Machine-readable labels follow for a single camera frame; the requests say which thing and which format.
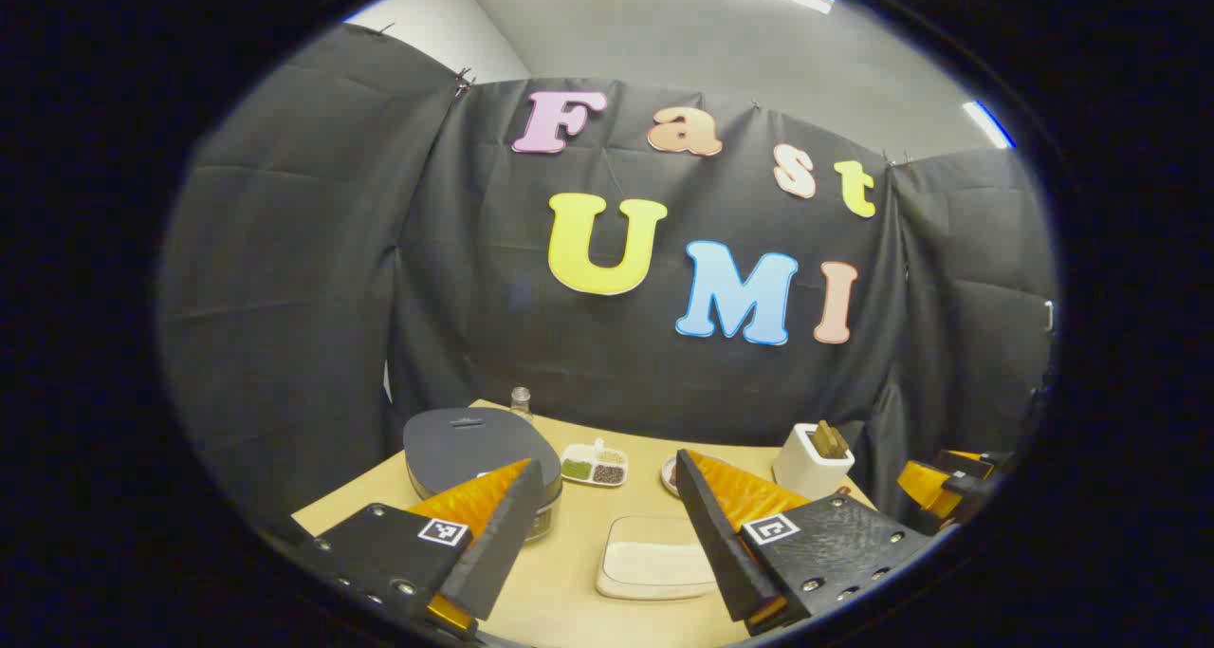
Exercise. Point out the white round plate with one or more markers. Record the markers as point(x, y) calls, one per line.
point(670, 474)

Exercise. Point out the small clear glass bottle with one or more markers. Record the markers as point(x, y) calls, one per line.
point(521, 403)

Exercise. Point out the white toaster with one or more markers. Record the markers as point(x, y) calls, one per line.
point(801, 472)

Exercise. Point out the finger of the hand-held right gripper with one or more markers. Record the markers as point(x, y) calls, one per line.
point(925, 489)
point(967, 468)

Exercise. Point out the white divided bean dish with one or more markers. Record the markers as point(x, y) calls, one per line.
point(595, 463)

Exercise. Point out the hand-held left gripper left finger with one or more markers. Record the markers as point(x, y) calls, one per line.
point(503, 544)

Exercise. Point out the grey and silver rice cooker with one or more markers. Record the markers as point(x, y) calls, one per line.
point(465, 444)

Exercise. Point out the brown toast slice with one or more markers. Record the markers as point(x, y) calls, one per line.
point(830, 439)

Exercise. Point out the black backdrop cloth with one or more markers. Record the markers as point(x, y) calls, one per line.
point(313, 278)

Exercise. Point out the clear tray of rice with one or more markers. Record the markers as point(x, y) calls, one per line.
point(654, 563)

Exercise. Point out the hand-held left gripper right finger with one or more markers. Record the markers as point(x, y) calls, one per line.
point(716, 544)

